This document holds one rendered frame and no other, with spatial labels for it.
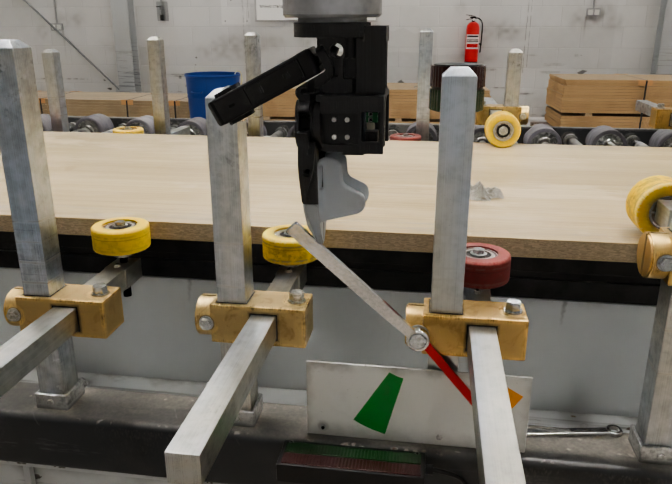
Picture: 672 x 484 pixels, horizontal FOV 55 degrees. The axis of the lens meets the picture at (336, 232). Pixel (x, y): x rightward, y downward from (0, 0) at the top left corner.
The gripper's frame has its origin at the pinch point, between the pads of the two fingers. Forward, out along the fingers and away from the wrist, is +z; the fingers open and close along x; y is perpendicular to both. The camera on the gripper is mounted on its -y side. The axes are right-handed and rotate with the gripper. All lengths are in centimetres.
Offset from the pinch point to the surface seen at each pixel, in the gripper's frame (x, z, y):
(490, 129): 93, 4, 25
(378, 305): 2.1, 8.9, 6.5
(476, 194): 45.3, 7.6, 19.1
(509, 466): -18.5, 12.2, 18.4
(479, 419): -12.6, 12.2, 16.5
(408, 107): 592, 63, -14
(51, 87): 115, -2, -98
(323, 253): -0.2, 2.4, 1.0
